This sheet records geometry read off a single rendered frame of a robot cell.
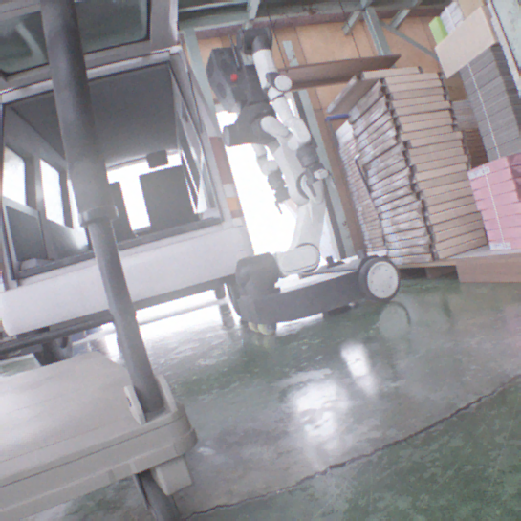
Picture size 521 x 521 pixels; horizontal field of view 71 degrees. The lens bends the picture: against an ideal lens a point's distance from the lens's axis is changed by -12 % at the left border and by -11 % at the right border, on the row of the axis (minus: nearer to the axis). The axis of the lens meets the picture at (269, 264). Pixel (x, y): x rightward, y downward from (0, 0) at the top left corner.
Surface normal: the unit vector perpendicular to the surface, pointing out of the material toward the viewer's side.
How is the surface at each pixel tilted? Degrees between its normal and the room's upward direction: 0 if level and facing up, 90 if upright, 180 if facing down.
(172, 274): 94
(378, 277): 90
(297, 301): 90
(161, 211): 93
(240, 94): 115
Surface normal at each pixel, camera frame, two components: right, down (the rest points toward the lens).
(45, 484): 0.50, -0.12
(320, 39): 0.18, -0.04
